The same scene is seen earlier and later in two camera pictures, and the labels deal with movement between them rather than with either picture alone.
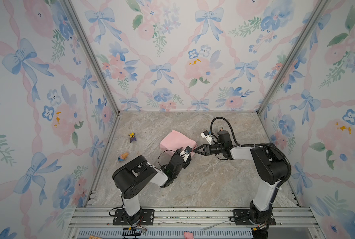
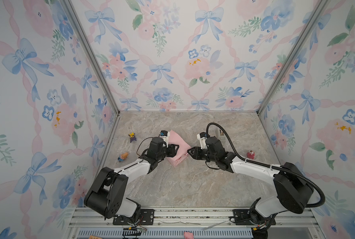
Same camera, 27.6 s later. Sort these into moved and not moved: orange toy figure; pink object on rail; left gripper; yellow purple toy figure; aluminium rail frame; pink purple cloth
Moved: pink purple cloth; left gripper
Not moved: orange toy figure; pink object on rail; aluminium rail frame; yellow purple toy figure
